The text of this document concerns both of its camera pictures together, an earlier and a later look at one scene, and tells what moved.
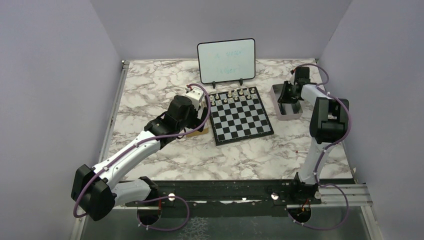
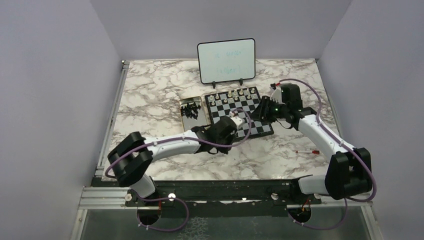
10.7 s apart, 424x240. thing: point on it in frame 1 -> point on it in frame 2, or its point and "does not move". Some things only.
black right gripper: x=283 y=99 -> x=261 y=112
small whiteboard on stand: x=226 y=60 does not move
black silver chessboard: x=237 y=115 does not move
